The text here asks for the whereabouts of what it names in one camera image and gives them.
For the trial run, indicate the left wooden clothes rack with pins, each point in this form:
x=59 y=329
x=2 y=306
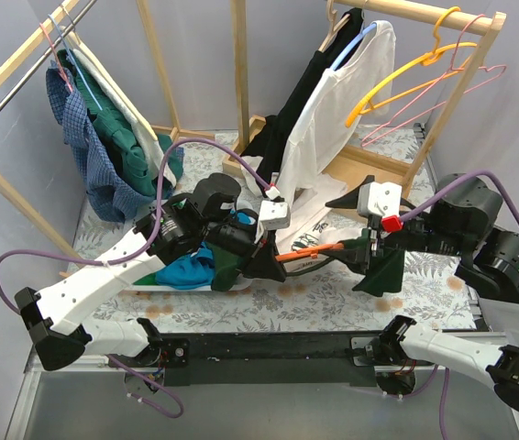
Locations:
x=15 y=61

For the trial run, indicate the cream plastic hanger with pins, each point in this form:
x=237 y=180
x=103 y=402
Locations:
x=140 y=126

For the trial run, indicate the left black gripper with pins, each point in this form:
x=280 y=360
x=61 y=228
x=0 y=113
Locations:
x=261 y=250

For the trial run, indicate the blue wire hanger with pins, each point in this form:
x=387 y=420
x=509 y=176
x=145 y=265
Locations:
x=74 y=61

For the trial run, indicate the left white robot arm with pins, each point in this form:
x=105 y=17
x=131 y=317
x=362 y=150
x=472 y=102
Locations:
x=59 y=317

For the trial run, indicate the black t shirt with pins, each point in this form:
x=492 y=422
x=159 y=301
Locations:
x=269 y=144

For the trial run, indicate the white t shirt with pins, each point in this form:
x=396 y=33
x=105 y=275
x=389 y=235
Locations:
x=320 y=133

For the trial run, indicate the pink hanger on left rack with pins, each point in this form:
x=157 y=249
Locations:
x=61 y=71

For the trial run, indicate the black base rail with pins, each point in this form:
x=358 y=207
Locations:
x=189 y=359

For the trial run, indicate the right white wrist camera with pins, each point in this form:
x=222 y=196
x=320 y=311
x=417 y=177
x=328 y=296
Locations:
x=382 y=200

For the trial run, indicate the orange hanger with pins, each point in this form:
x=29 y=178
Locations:
x=308 y=252

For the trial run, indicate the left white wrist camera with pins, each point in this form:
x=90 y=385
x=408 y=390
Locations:
x=273 y=216

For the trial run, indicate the white plastic basket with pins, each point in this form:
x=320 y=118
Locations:
x=184 y=223

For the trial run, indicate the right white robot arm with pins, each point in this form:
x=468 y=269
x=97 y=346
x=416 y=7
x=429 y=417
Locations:
x=459 y=220

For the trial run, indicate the dark green ruffled garment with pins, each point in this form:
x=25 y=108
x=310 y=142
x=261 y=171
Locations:
x=115 y=133

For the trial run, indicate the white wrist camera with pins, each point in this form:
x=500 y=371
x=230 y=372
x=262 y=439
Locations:
x=382 y=200
x=273 y=216

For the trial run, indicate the dark green t shirt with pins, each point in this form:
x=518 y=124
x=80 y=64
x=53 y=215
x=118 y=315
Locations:
x=310 y=227

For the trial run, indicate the blue checked shirt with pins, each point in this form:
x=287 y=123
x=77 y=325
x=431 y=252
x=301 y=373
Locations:
x=111 y=198

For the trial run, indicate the teal blue t shirt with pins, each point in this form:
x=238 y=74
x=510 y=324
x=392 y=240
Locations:
x=201 y=270

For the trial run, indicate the yellow hanger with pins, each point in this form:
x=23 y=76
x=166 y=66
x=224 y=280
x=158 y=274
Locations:
x=370 y=102

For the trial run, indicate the wooden clothes rack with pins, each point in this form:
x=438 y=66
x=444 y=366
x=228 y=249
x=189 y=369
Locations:
x=353 y=163
x=15 y=61

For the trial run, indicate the light blue hanger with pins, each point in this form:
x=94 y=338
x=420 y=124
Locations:
x=352 y=45

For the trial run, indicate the white textured garment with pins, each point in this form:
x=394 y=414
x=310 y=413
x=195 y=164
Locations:
x=153 y=154

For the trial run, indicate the right wooden clothes rack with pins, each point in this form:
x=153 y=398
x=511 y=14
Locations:
x=353 y=163

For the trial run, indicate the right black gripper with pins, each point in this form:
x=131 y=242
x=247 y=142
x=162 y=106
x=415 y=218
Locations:
x=374 y=245

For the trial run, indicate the wooden hanger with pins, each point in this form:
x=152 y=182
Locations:
x=335 y=24

